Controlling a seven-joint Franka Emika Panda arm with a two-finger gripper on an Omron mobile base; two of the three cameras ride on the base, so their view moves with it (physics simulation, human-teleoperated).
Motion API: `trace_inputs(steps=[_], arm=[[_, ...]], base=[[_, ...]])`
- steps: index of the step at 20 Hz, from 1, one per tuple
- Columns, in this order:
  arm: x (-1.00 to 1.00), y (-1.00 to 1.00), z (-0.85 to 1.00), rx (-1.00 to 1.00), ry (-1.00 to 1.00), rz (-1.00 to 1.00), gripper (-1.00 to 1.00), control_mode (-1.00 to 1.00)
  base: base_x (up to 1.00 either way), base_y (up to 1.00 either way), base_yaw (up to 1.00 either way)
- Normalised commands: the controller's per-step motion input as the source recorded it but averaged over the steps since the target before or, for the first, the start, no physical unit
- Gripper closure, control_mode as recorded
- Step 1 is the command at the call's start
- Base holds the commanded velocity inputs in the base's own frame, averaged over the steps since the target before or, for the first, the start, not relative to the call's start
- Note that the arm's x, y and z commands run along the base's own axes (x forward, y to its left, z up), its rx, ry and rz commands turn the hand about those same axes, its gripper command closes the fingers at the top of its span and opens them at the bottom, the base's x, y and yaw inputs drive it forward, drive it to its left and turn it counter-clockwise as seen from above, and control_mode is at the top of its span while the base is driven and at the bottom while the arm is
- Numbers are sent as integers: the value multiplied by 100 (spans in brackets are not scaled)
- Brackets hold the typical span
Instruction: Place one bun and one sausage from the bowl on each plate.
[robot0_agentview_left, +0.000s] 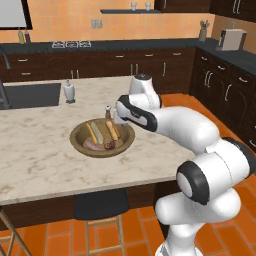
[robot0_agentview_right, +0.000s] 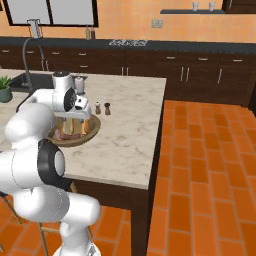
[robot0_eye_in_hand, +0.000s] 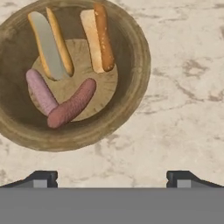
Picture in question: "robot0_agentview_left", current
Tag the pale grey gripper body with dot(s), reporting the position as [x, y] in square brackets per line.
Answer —
[119, 120]

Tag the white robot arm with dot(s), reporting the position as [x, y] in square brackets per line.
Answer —
[200, 133]

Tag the tan hot dog bun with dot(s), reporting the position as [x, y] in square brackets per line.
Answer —
[96, 132]
[112, 130]

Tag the dark brown sausage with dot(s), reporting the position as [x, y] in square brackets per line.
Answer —
[110, 145]

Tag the brown round bowl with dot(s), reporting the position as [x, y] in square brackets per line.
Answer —
[78, 141]

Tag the brown pepper shaker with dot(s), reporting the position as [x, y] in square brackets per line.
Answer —
[108, 112]

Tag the white dispenser bottle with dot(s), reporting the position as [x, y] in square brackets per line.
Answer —
[69, 91]

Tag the long dark base cupboards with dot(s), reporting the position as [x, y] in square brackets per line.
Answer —
[100, 65]

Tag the black seat wooden stool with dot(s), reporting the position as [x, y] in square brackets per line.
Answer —
[101, 204]

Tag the hob with white burners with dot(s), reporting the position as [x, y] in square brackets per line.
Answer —
[71, 44]

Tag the dark sink basin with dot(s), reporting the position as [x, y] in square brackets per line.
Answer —
[31, 96]

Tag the side dark base cupboards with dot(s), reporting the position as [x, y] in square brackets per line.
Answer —
[226, 90]

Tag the grey cup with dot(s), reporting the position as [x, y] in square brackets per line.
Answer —
[147, 5]
[133, 5]

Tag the pot with kitchen tools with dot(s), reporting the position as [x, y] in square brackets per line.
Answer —
[203, 32]

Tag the dark red bottle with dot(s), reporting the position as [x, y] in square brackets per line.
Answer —
[27, 36]

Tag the green bottle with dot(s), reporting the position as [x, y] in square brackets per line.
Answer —
[21, 36]

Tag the beige coffee machine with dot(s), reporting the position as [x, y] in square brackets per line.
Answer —
[231, 39]

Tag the black framed window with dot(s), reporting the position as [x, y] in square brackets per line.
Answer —
[13, 13]

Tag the wooden stool legs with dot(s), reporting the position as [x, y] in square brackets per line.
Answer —
[10, 230]

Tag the grey wall socket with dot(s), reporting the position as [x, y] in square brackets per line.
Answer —
[96, 23]

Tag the dark wall shelf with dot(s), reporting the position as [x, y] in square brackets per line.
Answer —
[130, 11]

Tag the dark wall cupboards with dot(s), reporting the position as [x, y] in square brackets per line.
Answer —
[213, 8]

